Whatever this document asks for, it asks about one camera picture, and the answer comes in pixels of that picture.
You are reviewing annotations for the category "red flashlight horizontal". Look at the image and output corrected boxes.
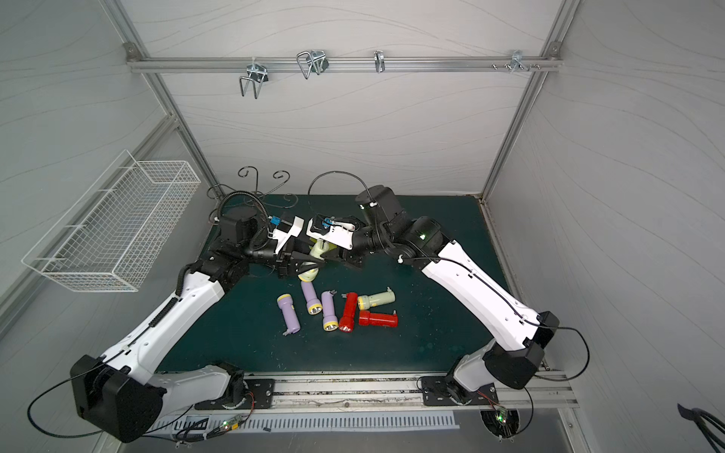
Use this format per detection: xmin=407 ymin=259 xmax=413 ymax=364
xmin=358 ymin=311 xmax=398 ymax=328

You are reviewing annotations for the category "pale green flashlight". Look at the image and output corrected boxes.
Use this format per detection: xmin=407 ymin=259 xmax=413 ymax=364
xmin=298 ymin=240 xmax=337 ymax=282
xmin=358 ymin=288 xmax=396 ymax=311

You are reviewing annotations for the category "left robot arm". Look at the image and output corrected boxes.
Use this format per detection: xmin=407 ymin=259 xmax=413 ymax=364
xmin=71 ymin=207 xmax=318 ymax=443

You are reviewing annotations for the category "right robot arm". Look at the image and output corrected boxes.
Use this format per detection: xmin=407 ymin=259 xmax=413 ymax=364
xmin=352 ymin=185 xmax=560 ymax=393

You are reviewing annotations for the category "purple flashlight leftmost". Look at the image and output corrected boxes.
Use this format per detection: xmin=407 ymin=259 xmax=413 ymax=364
xmin=277 ymin=294 xmax=301 ymax=336

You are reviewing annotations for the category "purple flashlight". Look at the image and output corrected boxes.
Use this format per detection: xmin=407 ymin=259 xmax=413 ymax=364
xmin=277 ymin=294 xmax=301 ymax=336
xmin=321 ymin=291 xmax=339 ymax=332
xmin=300 ymin=281 xmax=323 ymax=315

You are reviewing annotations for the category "purple flashlight middle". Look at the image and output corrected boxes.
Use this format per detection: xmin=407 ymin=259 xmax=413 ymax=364
xmin=300 ymin=281 xmax=323 ymax=315

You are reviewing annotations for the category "purple flashlight right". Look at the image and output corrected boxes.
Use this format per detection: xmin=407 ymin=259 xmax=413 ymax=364
xmin=321 ymin=291 xmax=339 ymax=332

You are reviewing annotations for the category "red flashlight upright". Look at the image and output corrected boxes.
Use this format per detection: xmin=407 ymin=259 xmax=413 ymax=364
xmin=339 ymin=293 xmax=359 ymax=333

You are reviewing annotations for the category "dark green table mat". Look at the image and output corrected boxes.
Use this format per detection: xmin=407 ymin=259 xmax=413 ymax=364
xmin=149 ymin=193 xmax=539 ymax=375

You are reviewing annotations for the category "metal double hook left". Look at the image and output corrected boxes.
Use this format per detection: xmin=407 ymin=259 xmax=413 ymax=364
xmin=239 ymin=62 xmax=269 ymax=99

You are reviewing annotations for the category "metal double hook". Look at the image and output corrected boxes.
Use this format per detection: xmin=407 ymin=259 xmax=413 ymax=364
xmin=239 ymin=62 xmax=269 ymax=99
xmin=296 ymin=50 xmax=330 ymax=79

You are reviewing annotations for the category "left green-lit circuit board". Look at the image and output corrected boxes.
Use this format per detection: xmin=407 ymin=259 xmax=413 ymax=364
xmin=218 ymin=415 xmax=245 ymax=432

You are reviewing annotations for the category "green-lit circuit board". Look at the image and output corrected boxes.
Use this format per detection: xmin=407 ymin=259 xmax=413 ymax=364
xmin=495 ymin=407 xmax=509 ymax=426
xmin=218 ymin=415 xmax=245 ymax=432

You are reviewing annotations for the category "white vent strip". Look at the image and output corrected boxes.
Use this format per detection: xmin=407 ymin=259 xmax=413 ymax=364
xmin=148 ymin=411 xmax=460 ymax=437

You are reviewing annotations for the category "small metal hook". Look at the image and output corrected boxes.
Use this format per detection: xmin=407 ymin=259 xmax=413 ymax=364
xmin=374 ymin=50 xmax=385 ymax=74

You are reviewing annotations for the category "metal double hook middle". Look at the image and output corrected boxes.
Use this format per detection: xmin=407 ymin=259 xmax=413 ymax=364
xmin=296 ymin=50 xmax=330 ymax=79

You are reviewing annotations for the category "right green-lit circuit board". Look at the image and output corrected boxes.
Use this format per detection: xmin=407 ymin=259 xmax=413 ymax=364
xmin=495 ymin=407 xmax=509 ymax=426

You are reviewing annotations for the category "black object bottom right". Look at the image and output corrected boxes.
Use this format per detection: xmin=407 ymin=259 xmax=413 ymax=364
xmin=677 ymin=404 xmax=725 ymax=453

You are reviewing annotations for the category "copper wire jewelry stand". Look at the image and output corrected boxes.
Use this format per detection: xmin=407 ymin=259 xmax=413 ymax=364
xmin=206 ymin=165 xmax=298 ymax=225

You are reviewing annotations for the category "white wire basket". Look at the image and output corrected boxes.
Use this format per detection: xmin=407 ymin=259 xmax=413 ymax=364
xmin=21 ymin=150 xmax=200 ymax=293

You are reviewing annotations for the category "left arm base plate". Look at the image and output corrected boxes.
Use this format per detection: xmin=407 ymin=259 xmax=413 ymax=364
xmin=194 ymin=377 xmax=275 ymax=411

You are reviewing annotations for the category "aluminium front rail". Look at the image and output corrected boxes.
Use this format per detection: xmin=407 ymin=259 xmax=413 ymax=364
xmin=110 ymin=370 xmax=580 ymax=418

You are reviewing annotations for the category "aluminium rail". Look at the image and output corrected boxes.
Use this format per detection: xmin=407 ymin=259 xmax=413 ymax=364
xmin=126 ymin=54 xmax=564 ymax=75
xmin=110 ymin=370 xmax=580 ymax=418

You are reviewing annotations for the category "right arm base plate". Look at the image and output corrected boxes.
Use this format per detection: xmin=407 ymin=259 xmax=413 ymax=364
xmin=415 ymin=376 xmax=500 ymax=407

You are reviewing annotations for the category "metal hook bracket right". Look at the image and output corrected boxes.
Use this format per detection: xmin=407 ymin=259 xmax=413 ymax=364
xmin=491 ymin=50 xmax=542 ymax=73

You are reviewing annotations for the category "aluminium top rail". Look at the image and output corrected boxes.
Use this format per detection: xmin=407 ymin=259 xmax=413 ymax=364
xmin=126 ymin=54 xmax=564 ymax=75

